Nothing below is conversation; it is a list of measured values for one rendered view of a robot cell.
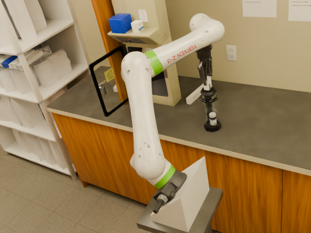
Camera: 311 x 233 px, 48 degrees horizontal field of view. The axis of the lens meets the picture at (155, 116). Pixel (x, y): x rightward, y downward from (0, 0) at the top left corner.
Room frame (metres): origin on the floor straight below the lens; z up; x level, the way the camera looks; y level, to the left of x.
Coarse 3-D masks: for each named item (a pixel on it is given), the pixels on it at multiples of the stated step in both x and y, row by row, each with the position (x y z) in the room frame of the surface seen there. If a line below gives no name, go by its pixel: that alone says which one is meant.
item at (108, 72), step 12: (96, 60) 2.04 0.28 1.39; (108, 60) 2.10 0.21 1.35; (120, 60) 2.16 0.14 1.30; (96, 72) 2.02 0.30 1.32; (108, 72) 2.08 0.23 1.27; (120, 72) 2.15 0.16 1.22; (108, 84) 2.06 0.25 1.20; (120, 84) 2.13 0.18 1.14; (108, 96) 2.04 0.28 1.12; (120, 96) 2.11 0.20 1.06; (108, 108) 2.02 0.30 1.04
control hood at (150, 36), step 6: (144, 30) 2.04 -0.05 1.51; (150, 30) 2.01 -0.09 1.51; (156, 30) 2.00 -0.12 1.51; (114, 36) 2.11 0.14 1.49; (120, 36) 2.07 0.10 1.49; (126, 36) 2.04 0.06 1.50; (132, 36) 2.01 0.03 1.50; (138, 36) 1.98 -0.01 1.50; (144, 36) 1.95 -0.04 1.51; (150, 36) 1.94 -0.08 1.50; (156, 36) 1.98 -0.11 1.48; (144, 42) 2.04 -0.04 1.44; (150, 42) 2.00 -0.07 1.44; (156, 42) 1.97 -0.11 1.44
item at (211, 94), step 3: (210, 87) 1.69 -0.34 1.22; (213, 87) 1.70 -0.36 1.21; (201, 90) 1.70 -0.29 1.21; (204, 90) 1.69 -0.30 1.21; (210, 90) 1.68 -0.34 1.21; (213, 90) 1.67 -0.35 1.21; (216, 90) 1.68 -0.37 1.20; (201, 93) 1.68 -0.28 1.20; (204, 93) 1.67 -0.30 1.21; (207, 93) 1.66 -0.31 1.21; (210, 93) 1.65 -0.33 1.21; (213, 93) 1.65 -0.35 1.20; (204, 96) 1.68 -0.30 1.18; (207, 96) 1.66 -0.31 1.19; (210, 96) 1.66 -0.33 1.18
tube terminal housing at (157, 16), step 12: (120, 0) 2.17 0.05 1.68; (132, 0) 2.11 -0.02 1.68; (144, 0) 2.06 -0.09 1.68; (156, 0) 2.04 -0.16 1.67; (120, 12) 2.19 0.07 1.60; (132, 12) 2.13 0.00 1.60; (156, 12) 2.02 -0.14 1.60; (144, 24) 2.08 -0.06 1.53; (156, 24) 2.02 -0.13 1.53; (168, 24) 2.10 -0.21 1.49; (168, 36) 2.08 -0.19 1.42; (168, 72) 2.03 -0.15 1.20; (168, 84) 2.02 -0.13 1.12; (156, 96) 2.10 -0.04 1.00; (168, 96) 2.03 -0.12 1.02; (180, 96) 2.09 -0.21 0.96
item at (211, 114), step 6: (216, 96) 1.67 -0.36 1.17; (216, 102) 1.66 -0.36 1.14; (204, 108) 1.67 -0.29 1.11; (210, 108) 1.65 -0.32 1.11; (216, 108) 1.65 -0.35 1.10; (204, 114) 1.68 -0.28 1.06; (210, 114) 1.65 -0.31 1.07; (216, 114) 1.65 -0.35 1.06; (204, 120) 1.69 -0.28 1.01; (210, 120) 1.65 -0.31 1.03; (216, 120) 1.65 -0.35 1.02; (210, 126) 1.65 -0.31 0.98; (216, 126) 1.65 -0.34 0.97
